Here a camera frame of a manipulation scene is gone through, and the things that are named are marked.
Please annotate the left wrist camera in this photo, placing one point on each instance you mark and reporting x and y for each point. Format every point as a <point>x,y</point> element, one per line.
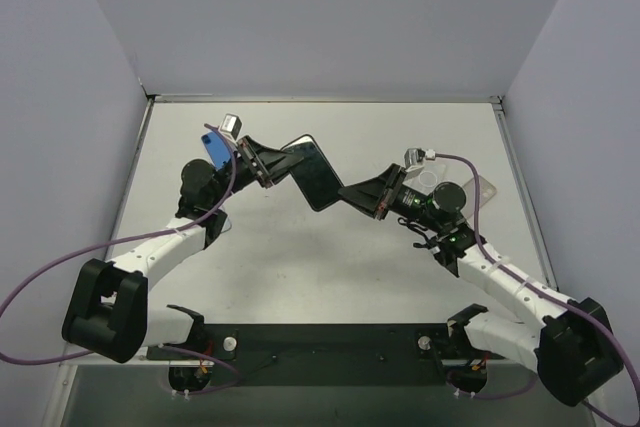
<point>230,127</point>

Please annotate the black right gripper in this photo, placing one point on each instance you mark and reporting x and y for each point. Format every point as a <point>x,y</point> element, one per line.
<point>388,192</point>

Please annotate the clear phone case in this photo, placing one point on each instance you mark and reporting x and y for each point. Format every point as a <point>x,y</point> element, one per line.
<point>484,190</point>
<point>425,176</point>

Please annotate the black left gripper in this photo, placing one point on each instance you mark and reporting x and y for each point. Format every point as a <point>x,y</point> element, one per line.
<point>255,162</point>

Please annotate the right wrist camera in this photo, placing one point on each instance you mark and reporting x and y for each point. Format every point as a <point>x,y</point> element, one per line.
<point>415,159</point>

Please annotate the black phone with blue back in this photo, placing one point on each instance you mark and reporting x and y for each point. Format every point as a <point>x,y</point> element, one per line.
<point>220,149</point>

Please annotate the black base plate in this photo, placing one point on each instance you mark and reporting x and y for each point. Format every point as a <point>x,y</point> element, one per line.
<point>338,355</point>

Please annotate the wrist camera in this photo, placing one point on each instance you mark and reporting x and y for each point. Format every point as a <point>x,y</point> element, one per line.
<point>230,127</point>
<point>415,159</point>

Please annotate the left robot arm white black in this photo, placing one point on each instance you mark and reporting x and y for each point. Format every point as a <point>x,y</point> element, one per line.
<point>109,314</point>

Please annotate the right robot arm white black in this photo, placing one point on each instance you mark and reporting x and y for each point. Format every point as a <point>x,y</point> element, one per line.
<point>569,345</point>

